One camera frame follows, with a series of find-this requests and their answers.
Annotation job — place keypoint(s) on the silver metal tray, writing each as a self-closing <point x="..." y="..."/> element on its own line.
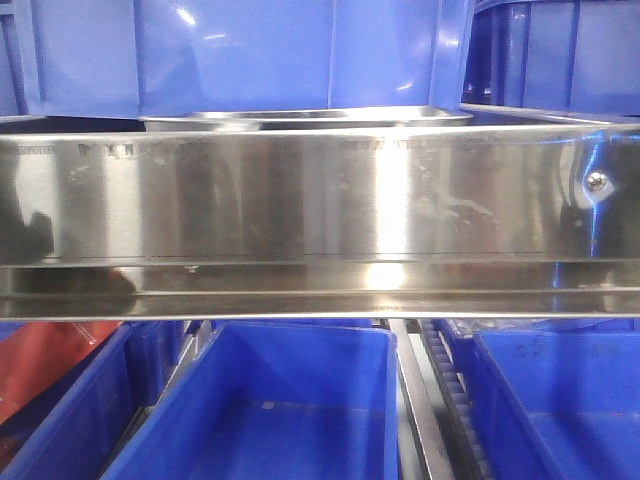
<point x="360" y="117"/>

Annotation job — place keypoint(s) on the blue bin lower centre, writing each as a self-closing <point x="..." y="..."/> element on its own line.
<point x="275" y="401"/>

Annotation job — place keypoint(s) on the blue bin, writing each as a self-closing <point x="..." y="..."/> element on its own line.
<point x="70" y="430"/>
<point x="20" y="71"/>
<point x="556" y="399"/>
<point x="126" y="59"/>
<point x="576" y="56"/>
<point x="275" y="401"/>

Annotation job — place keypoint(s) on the roller conveyor track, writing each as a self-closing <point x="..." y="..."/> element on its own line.
<point x="436" y="438"/>

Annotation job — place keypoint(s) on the blue bin lower right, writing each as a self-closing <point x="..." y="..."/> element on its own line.
<point x="556" y="399"/>

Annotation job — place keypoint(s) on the blue bin upper centre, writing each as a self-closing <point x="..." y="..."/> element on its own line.
<point x="126" y="59"/>

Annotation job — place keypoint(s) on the red bag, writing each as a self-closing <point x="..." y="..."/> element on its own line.
<point x="34" y="355"/>

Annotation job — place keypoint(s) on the blue bin lower left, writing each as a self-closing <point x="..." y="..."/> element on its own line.
<point x="70" y="430"/>

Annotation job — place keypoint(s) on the blue bin upper right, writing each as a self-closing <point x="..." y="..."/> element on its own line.
<point x="576" y="56"/>

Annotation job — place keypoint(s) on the blue bin upper left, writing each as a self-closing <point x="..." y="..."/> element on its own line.
<point x="20" y="71"/>

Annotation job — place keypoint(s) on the stainless steel shelf rail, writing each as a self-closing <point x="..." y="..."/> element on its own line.
<point x="491" y="221"/>

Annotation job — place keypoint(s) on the rail bolt right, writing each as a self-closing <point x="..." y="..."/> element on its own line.
<point x="596" y="181"/>

